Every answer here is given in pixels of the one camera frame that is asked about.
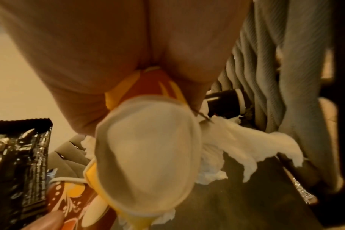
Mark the person's left hand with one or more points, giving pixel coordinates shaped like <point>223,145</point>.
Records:
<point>44,222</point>

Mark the person's right hand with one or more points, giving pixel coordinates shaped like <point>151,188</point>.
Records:
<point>104,45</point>

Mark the orange patterned snack wrapper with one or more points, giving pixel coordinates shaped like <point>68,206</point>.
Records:
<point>75,202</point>

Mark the black shiny snack wrapper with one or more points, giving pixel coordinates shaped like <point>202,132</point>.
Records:
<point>19,168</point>

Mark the yellow paper cup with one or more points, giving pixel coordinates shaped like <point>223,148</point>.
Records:
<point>149,146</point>

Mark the black paper coffee cup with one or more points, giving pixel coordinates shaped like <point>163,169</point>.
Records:
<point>223,104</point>

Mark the pile of white tissues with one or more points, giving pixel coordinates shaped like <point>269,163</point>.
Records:
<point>240,139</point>

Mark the grey woven armchair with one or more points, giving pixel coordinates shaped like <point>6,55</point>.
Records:
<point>297,89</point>

